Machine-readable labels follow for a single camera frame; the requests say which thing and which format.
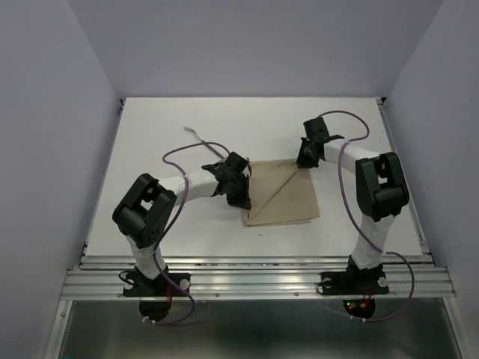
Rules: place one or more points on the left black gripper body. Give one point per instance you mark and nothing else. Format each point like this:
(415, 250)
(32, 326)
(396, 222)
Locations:
(237, 182)

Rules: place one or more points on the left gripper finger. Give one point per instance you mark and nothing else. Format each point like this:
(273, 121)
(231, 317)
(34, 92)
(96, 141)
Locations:
(242, 198)
(231, 198)

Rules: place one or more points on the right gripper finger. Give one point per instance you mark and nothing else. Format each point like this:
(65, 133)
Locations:
(314, 155)
(303, 159)

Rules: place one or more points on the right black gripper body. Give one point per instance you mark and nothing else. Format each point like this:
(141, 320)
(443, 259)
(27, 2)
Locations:
(304, 157)

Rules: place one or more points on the beige cloth napkin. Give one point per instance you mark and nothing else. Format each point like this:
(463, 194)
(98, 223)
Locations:
(280, 194)

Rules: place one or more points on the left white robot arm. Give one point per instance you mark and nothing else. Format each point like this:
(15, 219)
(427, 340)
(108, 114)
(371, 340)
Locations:
(144, 212)

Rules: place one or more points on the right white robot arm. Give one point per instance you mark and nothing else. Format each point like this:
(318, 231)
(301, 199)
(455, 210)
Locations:
(381, 191)

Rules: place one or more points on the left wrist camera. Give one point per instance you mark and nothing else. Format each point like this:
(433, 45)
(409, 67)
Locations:
(236, 163)

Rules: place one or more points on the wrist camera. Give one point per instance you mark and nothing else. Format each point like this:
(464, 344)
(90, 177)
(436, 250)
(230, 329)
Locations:
(316, 128)
(236, 163)

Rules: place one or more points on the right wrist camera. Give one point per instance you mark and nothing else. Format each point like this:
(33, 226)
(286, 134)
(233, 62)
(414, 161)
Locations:
(316, 128)

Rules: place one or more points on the aluminium right side rail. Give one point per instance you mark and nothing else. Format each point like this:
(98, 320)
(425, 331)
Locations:
(408, 225)

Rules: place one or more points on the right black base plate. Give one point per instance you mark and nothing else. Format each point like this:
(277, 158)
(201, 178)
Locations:
(349, 284)

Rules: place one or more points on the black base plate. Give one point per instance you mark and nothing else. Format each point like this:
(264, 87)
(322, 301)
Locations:
(135, 284)
(349, 284)

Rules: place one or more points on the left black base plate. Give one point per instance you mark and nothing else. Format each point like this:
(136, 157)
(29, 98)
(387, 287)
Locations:
(135, 284)

